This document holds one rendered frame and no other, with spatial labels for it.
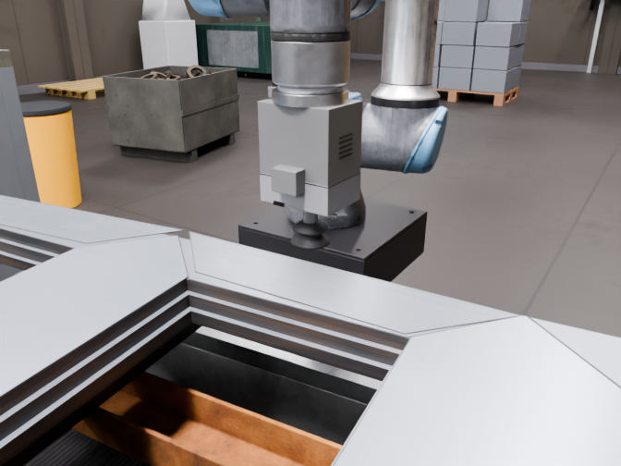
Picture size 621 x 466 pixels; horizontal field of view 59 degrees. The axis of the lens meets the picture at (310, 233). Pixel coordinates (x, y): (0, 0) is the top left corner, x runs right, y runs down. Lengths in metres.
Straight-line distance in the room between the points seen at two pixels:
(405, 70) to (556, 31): 10.85
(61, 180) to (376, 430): 3.23
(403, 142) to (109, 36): 8.78
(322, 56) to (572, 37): 11.24
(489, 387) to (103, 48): 9.20
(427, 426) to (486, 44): 6.92
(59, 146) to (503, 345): 3.17
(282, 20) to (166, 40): 8.73
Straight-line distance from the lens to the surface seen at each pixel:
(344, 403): 0.79
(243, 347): 0.83
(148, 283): 0.64
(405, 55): 0.92
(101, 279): 0.66
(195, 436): 0.70
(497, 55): 7.24
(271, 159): 0.55
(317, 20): 0.51
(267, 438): 0.66
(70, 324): 0.59
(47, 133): 3.46
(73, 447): 0.93
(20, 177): 1.59
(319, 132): 0.51
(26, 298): 0.66
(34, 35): 8.87
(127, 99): 4.54
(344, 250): 0.91
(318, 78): 0.51
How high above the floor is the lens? 1.15
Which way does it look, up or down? 23 degrees down
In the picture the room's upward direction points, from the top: straight up
